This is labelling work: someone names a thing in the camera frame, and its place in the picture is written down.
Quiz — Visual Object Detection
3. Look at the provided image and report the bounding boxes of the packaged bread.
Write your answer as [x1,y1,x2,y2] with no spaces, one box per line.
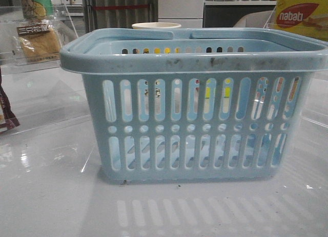
[15,19,62,63]

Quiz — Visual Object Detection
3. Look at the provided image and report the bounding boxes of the white cabinet in background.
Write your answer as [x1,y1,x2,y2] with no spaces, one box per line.
[158,0,205,28]

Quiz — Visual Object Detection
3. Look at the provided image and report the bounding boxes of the green cartoon snack canister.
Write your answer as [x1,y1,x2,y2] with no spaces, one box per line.
[20,0,53,19]

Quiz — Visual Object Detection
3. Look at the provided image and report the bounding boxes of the white paper cup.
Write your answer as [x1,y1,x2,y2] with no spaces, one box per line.
[132,22,181,29]

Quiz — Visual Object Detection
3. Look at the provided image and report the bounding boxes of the dark brown snack packet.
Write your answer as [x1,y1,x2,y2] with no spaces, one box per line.
[1,76,20,134]

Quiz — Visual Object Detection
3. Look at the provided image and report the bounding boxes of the clear acrylic display stand left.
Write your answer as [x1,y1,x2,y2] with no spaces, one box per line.
[1,6,90,136]

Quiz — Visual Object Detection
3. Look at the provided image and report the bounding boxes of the light blue plastic basket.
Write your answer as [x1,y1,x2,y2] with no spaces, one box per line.
[60,28,327,182]

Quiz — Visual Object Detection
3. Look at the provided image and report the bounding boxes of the yellow nabati wafer box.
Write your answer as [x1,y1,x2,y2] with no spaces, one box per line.
[270,0,327,41]

